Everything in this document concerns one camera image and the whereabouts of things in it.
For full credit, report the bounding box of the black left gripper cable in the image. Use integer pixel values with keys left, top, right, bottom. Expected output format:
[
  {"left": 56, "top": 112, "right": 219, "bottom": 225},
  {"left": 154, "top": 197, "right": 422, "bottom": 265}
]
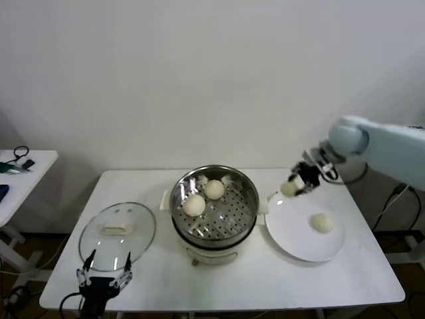
[{"left": 59, "top": 291, "right": 83, "bottom": 319}]

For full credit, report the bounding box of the stainless steel steamer basket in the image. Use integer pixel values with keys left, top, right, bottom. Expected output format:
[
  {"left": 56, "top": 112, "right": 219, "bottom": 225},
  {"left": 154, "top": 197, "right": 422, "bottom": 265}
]
[{"left": 170, "top": 165, "right": 260, "bottom": 243}]

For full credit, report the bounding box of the white electric cooker pot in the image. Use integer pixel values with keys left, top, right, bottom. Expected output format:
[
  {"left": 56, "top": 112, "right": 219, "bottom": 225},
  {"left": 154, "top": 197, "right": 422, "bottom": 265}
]
[{"left": 159, "top": 189, "right": 269, "bottom": 267}]

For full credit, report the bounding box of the round glass pot lid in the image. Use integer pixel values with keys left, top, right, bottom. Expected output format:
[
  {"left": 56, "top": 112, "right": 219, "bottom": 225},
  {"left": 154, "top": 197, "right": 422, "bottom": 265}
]
[{"left": 78, "top": 201, "right": 157, "bottom": 272}]

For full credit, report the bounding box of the white side table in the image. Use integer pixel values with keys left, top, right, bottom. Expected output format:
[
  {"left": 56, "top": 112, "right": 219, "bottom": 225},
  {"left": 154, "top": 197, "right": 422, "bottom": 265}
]
[{"left": 0, "top": 149, "right": 60, "bottom": 276}]

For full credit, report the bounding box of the black power adapter cable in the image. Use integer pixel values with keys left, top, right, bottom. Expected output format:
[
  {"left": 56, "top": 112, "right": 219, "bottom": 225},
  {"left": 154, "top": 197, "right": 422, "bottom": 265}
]
[{"left": 371, "top": 182, "right": 422, "bottom": 233}]

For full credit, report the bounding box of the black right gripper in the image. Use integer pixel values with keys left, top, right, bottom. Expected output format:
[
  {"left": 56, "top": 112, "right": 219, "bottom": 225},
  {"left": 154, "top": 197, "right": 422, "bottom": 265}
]
[{"left": 287, "top": 161, "right": 322, "bottom": 197}]

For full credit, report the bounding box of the green handled tool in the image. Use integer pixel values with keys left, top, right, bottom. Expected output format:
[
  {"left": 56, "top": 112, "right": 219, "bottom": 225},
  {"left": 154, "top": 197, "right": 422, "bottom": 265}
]
[{"left": 0, "top": 160, "right": 26, "bottom": 175}]

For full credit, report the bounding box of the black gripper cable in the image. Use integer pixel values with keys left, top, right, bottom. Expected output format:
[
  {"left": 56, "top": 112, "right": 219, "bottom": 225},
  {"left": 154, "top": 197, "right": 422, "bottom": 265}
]
[
  {"left": 59, "top": 291, "right": 83, "bottom": 319},
  {"left": 320, "top": 165, "right": 339, "bottom": 183}
]

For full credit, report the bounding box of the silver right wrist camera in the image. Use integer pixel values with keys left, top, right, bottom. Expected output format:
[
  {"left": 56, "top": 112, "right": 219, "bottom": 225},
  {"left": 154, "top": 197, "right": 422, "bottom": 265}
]
[{"left": 302, "top": 142, "right": 337, "bottom": 174}]

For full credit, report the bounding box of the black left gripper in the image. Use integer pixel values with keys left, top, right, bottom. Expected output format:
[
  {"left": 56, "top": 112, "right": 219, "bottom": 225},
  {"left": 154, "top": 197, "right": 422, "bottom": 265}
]
[{"left": 76, "top": 249, "right": 133, "bottom": 315}]

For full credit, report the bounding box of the white round plate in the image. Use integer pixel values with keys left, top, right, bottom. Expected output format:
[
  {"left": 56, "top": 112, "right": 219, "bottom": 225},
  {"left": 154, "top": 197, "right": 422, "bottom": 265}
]
[{"left": 264, "top": 189, "right": 346, "bottom": 263}]

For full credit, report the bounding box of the white steamed baozi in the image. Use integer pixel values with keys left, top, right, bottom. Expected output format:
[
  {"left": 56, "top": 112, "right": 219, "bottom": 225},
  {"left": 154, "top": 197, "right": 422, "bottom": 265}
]
[
  {"left": 280, "top": 181, "right": 299, "bottom": 197},
  {"left": 203, "top": 179, "right": 226, "bottom": 201},
  {"left": 310, "top": 213, "right": 335, "bottom": 234},
  {"left": 183, "top": 194, "right": 207, "bottom": 217}
]

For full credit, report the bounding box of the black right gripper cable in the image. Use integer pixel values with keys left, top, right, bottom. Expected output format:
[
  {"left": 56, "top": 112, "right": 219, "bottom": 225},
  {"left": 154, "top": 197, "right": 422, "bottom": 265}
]
[{"left": 320, "top": 165, "right": 339, "bottom": 183}]

